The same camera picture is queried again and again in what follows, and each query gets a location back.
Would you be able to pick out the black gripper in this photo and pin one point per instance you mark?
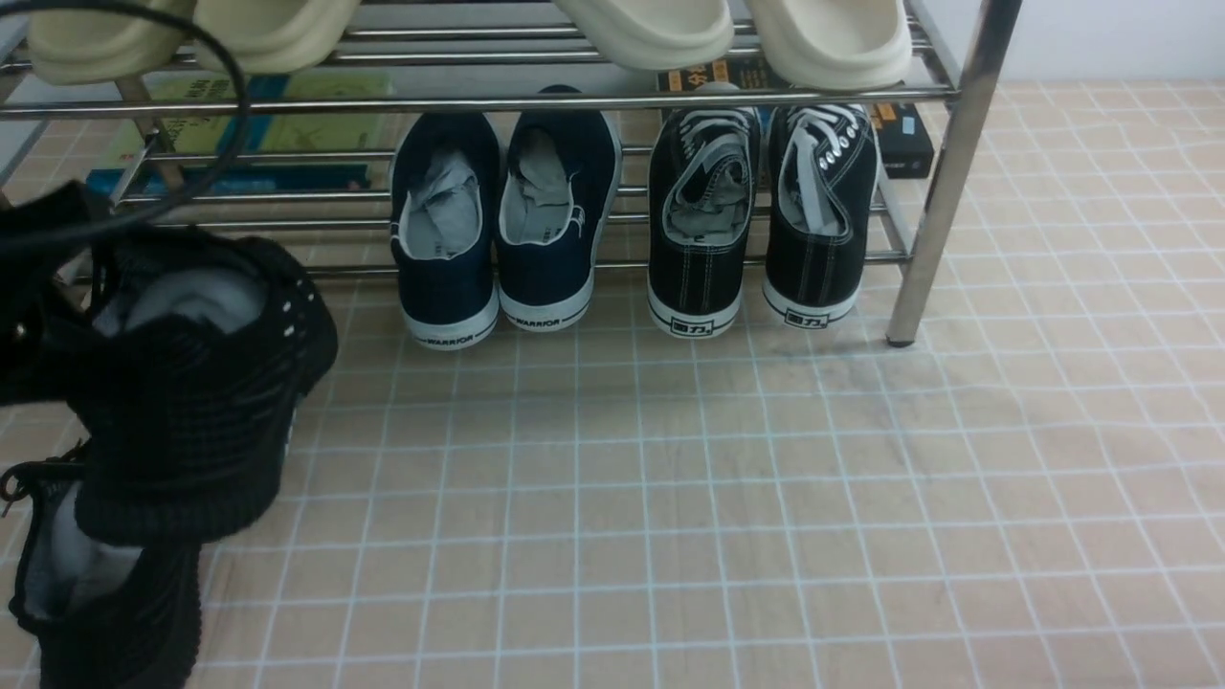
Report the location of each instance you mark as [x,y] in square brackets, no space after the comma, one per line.
[46,338]

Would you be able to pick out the black knit sneaker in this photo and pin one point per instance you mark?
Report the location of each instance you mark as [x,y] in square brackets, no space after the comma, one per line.
[103,616]
[200,350]

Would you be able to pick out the silver metal shoe rack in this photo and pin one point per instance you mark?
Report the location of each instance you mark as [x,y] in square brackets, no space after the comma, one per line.
[462,51]

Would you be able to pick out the cream slipper far left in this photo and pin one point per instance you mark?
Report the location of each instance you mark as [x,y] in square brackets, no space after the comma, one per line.
[84,47]

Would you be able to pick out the cream slipper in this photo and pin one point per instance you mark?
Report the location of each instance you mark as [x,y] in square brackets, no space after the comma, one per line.
[839,46]
[84,47]
[655,36]
[276,37]

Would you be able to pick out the navy canvas shoe left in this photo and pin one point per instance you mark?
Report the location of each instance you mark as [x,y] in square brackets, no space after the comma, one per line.
[445,182]

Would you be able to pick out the navy canvas shoe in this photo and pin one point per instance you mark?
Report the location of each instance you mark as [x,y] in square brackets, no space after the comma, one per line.
[445,182]
[563,170]

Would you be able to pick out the navy canvas shoe right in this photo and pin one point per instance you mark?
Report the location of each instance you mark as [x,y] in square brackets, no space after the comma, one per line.
[563,170]

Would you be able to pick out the black laced canvas shoe left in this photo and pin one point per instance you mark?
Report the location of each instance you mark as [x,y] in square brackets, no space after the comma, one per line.
[703,178]

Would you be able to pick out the black laced canvas shoe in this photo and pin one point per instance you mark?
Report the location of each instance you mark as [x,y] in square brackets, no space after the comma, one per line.
[703,178]
[824,165]

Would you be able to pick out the black laced canvas shoe right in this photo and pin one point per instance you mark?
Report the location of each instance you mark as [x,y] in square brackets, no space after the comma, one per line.
[824,165]

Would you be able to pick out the cream slipper far right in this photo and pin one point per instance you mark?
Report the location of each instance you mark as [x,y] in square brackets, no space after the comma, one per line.
[839,46]

